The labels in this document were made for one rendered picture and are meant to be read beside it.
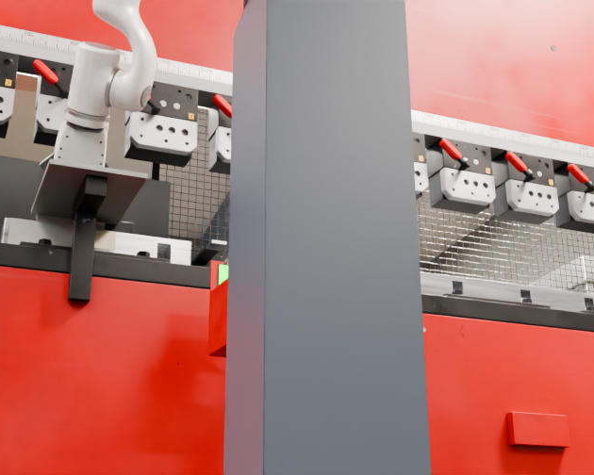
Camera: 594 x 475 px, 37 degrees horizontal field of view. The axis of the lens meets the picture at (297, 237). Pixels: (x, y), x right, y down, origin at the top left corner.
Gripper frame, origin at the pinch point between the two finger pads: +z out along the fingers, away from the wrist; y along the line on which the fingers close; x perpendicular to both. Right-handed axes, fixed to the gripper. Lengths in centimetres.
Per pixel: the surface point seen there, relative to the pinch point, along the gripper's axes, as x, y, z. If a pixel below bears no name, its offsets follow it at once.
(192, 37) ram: -31, -25, -33
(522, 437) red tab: 38, -99, 28
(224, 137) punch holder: -14.2, -33.0, -14.7
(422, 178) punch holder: -13, -85, -13
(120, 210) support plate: 5.5, -9.2, -0.2
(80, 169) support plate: 18.9, 1.8, -11.6
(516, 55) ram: -42, -118, -46
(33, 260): 18.6, 7.3, 7.5
